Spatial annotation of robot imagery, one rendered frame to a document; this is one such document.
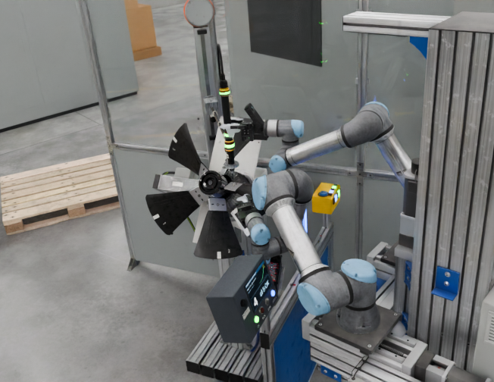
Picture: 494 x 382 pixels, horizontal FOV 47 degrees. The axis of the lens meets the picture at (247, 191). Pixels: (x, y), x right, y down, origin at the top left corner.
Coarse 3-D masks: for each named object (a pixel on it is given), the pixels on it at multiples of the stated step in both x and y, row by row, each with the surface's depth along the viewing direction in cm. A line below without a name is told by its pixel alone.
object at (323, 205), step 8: (320, 184) 285; (328, 184) 284; (328, 192) 277; (336, 192) 279; (312, 200) 275; (320, 200) 274; (328, 200) 272; (336, 200) 281; (312, 208) 278; (320, 208) 276; (328, 208) 274
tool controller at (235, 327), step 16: (240, 256) 204; (256, 256) 200; (240, 272) 193; (256, 272) 194; (224, 288) 186; (240, 288) 184; (256, 288) 193; (272, 288) 203; (208, 304) 186; (224, 304) 183; (240, 304) 183; (272, 304) 201; (224, 320) 186; (240, 320) 183; (224, 336) 189; (240, 336) 186
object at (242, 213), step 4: (252, 200) 245; (236, 204) 244; (240, 204) 244; (244, 204) 246; (248, 204) 243; (252, 204) 242; (240, 208) 241; (244, 208) 242; (248, 208) 242; (252, 208) 243; (240, 212) 241; (244, 212) 240; (248, 212) 237; (240, 216) 238; (244, 216) 238; (240, 220) 244; (244, 220) 241; (244, 224) 238
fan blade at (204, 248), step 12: (216, 216) 263; (228, 216) 266; (204, 228) 259; (216, 228) 261; (228, 228) 263; (204, 240) 258; (216, 240) 259; (228, 240) 261; (204, 252) 257; (216, 252) 258; (240, 252) 260
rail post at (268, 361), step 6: (270, 348) 225; (264, 354) 226; (270, 354) 226; (264, 360) 228; (270, 360) 227; (264, 366) 230; (270, 366) 228; (264, 372) 231; (270, 372) 230; (264, 378) 233; (270, 378) 231
